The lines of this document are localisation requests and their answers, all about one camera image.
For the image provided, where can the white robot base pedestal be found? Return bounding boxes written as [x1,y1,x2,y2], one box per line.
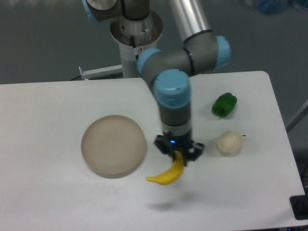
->
[110,11,163,78]

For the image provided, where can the white toy garlic bulb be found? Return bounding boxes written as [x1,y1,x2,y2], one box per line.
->
[216,130,246,156]

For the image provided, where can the beige round plate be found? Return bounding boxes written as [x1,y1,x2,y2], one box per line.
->
[81,115,147,179]

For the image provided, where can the grey table leg strut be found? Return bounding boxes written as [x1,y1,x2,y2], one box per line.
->
[285,100,308,133]

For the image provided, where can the green toy bell pepper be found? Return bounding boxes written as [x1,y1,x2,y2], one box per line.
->
[212,92,237,118]

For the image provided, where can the black device at table edge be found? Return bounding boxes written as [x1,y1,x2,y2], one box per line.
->
[290,195,308,220]

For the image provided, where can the blue bag in background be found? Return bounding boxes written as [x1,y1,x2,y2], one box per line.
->
[253,0,289,15]

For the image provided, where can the white metal bracket left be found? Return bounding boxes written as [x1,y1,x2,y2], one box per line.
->
[78,64,123,80]

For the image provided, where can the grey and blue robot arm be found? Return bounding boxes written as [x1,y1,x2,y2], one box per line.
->
[83,0,231,164]

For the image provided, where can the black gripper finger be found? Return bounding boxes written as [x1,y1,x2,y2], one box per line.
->
[182,141,205,167]
[154,135,175,160]

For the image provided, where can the yellow toy banana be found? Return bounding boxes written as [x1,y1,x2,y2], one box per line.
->
[146,151,185,185]

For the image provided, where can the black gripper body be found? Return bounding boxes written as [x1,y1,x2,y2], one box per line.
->
[163,130,192,153]

